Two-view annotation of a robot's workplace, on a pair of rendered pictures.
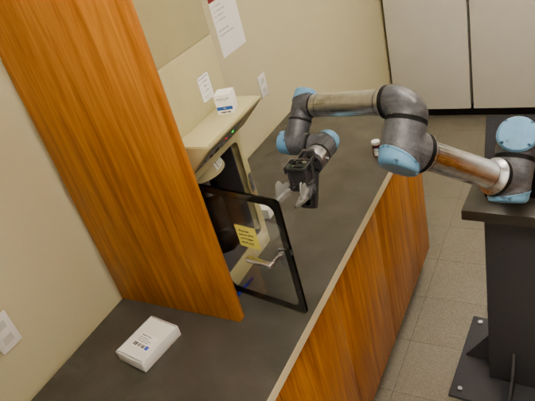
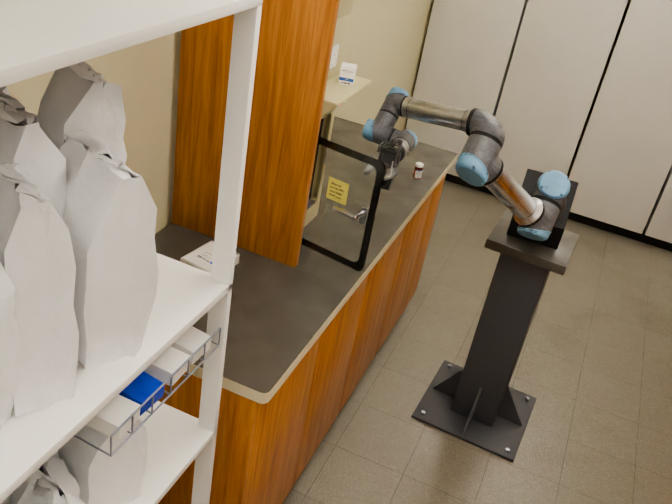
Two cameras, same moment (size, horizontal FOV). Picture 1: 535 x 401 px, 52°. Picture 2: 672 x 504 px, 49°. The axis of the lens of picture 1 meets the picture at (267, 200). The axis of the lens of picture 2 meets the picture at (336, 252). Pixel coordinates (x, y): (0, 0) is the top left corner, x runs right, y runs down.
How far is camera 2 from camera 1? 1.07 m
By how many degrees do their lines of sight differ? 15
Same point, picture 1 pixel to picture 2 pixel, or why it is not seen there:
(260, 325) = (313, 273)
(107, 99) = (278, 34)
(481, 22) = (511, 99)
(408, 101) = (494, 125)
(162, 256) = (247, 188)
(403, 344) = (375, 368)
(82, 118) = not seen: hidden behind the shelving
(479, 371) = (442, 404)
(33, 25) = not seen: outside the picture
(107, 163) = not seen: hidden behind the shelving
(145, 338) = (208, 255)
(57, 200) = (164, 106)
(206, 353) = (265, 282)
